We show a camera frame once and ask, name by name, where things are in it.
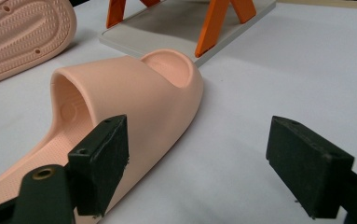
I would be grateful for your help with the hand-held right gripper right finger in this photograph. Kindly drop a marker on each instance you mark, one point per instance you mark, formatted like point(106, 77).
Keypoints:
point(309, 168)

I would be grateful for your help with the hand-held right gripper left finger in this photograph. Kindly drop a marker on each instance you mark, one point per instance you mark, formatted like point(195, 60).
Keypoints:
point(100, 168)

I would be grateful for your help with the pink foam slipper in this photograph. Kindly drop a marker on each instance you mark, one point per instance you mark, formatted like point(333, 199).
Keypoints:
point(20, 34)
point(135, 93)

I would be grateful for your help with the orange shoe rack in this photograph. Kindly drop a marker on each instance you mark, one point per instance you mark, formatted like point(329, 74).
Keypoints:
point(210, 31)

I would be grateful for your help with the orange rack on grey base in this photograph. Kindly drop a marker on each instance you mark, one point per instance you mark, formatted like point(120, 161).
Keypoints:
point(154, 34)

